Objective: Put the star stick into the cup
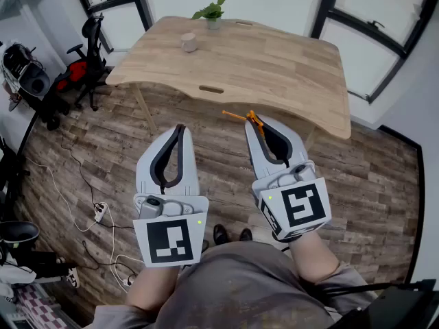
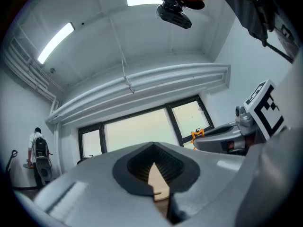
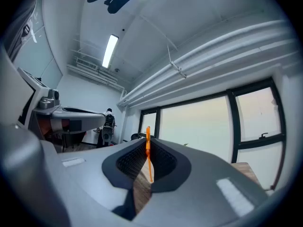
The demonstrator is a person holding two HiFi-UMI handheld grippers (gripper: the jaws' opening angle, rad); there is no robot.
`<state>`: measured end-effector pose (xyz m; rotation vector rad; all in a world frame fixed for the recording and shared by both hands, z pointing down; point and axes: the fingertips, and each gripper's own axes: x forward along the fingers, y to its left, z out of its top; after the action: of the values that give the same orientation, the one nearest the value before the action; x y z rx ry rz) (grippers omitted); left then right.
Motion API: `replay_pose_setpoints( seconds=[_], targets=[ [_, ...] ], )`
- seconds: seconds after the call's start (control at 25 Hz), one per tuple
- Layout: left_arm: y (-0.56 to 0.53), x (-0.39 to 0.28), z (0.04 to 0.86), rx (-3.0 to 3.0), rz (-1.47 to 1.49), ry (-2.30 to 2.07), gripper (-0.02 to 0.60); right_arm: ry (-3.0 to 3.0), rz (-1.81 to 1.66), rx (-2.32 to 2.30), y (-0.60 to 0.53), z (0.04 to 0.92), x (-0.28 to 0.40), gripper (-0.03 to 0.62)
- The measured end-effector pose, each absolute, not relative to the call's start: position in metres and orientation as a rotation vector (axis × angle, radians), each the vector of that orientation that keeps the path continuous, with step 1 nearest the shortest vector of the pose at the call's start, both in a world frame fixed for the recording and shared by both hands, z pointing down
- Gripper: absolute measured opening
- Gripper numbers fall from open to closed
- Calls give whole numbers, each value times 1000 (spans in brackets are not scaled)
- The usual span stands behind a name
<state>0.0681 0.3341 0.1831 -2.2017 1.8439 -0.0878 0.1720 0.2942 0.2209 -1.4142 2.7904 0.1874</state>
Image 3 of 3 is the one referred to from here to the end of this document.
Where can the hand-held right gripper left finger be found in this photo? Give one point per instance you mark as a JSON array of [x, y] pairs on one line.
[[90, 178]]

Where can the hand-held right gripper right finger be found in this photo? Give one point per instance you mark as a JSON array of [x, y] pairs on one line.
[[201, 197]]

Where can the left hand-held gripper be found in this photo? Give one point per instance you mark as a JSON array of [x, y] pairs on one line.
[[26, 84]]

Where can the orange stirring stick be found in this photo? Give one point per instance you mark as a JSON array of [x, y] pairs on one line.
[[148, 145]]

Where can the grey round device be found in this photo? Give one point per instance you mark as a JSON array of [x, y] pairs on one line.
[[106, 133]]

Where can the white ceiling air vent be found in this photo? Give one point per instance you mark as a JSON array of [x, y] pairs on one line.
[[86, 64]]

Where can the black office chair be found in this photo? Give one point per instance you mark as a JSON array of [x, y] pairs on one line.
[[136, 136]]

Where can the long ceiling light panel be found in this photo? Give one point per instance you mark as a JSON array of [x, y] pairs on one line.
[[110, 51]]

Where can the white ceiling pipe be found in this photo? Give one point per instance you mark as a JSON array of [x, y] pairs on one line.
[[201, 49], [213, 75], [213, 63]]

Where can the black window frame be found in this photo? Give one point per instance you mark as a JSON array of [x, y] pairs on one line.
[[234, 126]]

